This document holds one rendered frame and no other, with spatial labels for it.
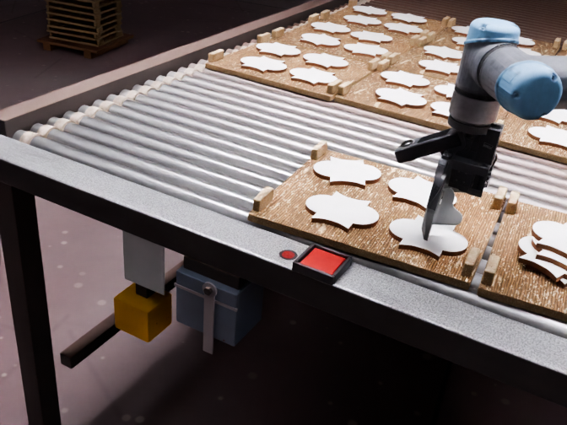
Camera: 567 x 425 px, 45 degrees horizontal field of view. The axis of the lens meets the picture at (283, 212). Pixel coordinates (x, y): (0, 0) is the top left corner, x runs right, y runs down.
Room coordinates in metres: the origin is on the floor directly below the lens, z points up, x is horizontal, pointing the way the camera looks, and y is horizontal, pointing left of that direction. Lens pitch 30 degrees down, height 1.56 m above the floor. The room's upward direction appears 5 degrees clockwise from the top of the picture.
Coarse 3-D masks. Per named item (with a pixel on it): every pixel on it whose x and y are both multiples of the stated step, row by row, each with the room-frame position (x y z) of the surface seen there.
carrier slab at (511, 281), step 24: (504, 216) 1.16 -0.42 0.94; (528, 216) 1.17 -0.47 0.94; (552, 216) 1.18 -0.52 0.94; (504, 240) 1.07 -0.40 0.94; (504, 264) 0.99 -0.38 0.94; (480, 288) 0.91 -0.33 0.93; (504, 288) 0.91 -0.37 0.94; (528, 288) 0.92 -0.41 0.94; (552, 288) 0.92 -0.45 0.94; (552, 312) 0.87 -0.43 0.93
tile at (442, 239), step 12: (420, 216) 1.11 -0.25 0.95; (396, 228) 1.06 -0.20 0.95; (408, 228) 1.06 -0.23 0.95; (420, 228) 1.07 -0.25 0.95; (432, 228) 1.07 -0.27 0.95; (444, 228) 1.07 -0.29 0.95; (408, 240) 1.02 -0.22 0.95; (420, 240) 1.02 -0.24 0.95; (432, 240) 1.03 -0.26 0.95; (444, 240) 1.03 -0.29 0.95; (456, 240) 1.03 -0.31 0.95; (420, 252) 1.00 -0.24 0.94; (432, 252) 0.99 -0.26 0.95; (444, 252) 1.00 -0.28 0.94; (456, 252) 1.00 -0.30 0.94
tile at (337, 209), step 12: (336, 192) 1.17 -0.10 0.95; (312, 204) 1.12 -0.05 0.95; (324, 204) 1.12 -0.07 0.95; (336, 204) 1.13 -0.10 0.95; (348, 204) 1.13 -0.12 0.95; (360, 204) 1.14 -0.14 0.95; (324, 216) 1.08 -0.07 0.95; (336, 216) 1.08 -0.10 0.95; (348, 216) 1.09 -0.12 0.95; (360, 216) 1.09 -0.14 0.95; (372, 216) 1.09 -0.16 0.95; (348, 228) 1.04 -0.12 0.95; (360, 228) 1.06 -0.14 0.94
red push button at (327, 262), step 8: (312, 256) 0.97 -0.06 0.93; (320, 256) 0.97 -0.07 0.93; (328, 256) 0.97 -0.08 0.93; (336, 256) 0.97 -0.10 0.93; (304, 264) 0.94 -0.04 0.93; (312, 264) 0.94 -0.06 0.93; (320, 264) 0.95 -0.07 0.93; (328, 264) 0.95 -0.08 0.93; (336, 264) 0.95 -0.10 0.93; (328, 272) 0.92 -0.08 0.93
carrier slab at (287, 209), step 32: (320, 160) 1.34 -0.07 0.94; (288, 192) 1.18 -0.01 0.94; (320, 192) 1.19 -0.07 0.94; (352, 192) 1.20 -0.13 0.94; (384, 192) 1.21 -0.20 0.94; (288, 224) 1.05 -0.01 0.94; (320, 224) 1.06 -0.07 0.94; (384, 224) 1.08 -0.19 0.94; (480, 224) 1.12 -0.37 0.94; (384, 256) 0.98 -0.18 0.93; (416, 256) 0.99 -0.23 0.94; (448, 256) 0.99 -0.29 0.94; (480, 256) 1.00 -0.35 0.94
